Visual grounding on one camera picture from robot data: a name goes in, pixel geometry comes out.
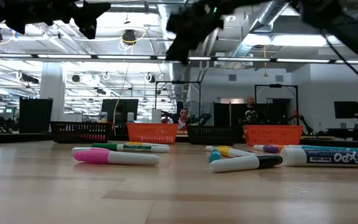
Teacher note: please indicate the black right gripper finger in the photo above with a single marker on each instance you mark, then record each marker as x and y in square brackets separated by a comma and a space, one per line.
[180, 51]

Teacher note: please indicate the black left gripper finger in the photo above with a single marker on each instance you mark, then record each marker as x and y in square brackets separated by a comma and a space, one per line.
[96, 9]

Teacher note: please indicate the blue Expo marker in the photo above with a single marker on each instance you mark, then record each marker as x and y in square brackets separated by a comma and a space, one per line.
[322, 157]

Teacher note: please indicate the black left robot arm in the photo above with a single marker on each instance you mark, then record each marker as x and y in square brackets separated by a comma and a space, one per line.
[26, 12]

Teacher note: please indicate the round ceiling fixture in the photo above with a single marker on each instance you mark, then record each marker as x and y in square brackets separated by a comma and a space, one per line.
[230, 17]

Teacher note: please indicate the long LED light bar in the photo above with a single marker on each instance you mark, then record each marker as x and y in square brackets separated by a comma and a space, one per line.
[228, 59]

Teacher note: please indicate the person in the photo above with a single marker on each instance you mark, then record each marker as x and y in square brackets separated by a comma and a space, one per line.
[183, 119]
[250, 112]

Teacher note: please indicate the black room divider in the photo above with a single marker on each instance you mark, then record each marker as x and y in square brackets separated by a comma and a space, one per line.
[225, 113]

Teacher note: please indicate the white bottle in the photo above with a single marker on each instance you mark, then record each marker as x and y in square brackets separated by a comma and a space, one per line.
[130, 117]

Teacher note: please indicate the black desktop monitor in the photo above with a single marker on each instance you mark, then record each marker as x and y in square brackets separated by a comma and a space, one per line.
[120, 109]

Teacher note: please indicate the orange plastic basket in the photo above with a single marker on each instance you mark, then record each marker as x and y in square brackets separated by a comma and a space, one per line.
[272, 135]
[151, 132]

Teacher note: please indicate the black plastic basket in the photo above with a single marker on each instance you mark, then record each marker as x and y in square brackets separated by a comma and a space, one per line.
[82, 130]
[213, 133]

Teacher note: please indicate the yellow cap slim marker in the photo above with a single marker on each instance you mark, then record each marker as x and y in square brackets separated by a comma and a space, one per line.
[154, 144]

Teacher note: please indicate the green cap slim marker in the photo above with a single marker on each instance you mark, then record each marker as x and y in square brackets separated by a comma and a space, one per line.
[141, 148]

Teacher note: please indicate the blue cap white marker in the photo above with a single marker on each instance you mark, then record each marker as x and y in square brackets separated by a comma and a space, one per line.
[214, 155]

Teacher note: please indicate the black folded panel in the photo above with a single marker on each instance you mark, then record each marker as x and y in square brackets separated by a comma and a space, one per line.
[36, 115]

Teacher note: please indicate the yellow cap white marker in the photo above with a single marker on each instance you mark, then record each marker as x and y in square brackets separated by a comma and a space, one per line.
[238, 152]

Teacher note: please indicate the pink cap white marker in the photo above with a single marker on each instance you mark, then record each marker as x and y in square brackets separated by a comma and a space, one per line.
[129, 158]
[89, 149]

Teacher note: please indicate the black cap white marker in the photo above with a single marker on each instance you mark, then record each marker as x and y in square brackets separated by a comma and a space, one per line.
[238, 164]

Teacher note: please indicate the purple cap white marker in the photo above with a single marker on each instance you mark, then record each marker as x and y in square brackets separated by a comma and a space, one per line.
[270, 149]

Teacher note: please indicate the orange cap white marker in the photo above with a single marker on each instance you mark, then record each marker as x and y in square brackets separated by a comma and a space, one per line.
[281, 147]

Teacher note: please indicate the black gantry frame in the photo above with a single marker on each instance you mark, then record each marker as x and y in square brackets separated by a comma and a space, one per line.
[179, 82]
[275, 85]

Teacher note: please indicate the ribbed silver ceiling duct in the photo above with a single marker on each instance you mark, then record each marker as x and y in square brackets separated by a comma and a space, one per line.
[179, 84]
[241, 48]

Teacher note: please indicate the black wall monitor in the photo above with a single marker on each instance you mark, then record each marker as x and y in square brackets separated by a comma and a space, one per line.
[346, 109]

